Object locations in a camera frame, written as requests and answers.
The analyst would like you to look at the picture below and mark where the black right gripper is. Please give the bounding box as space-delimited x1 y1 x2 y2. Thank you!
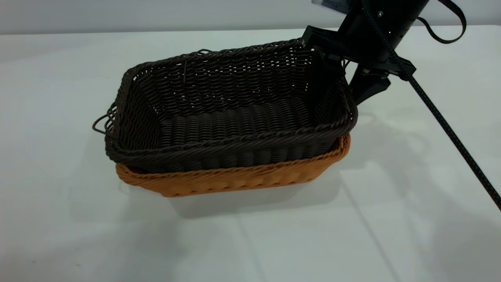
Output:
301 0 430 106

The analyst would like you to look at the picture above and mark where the dark brown wicker basket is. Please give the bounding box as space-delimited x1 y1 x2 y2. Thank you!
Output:
92 38 358 174

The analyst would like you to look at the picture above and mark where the light brown wicker basket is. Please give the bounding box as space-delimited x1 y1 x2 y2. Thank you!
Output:
116 133 351 197

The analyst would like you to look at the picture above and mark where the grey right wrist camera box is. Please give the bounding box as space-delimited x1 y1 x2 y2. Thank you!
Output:
311 0 355 15

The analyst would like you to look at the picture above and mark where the black braided cable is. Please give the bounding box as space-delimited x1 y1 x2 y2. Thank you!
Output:
360 0 501 210

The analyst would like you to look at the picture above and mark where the black strap loop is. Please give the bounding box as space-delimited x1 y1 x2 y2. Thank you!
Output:
417 0 467 44

